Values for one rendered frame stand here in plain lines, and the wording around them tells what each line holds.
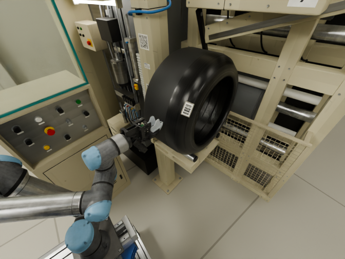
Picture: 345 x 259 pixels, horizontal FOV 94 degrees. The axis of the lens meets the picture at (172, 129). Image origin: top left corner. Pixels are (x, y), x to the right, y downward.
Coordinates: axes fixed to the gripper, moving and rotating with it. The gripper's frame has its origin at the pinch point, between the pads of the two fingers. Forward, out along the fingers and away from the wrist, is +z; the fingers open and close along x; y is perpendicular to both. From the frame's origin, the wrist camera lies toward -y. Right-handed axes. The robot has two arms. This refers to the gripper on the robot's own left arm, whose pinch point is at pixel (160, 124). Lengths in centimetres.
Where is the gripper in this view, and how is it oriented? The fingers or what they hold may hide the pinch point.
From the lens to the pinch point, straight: 77.3
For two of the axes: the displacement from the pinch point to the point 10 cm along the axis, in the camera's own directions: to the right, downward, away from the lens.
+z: 6.8, -4.4, 5.9
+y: 0.3, -7.9, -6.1
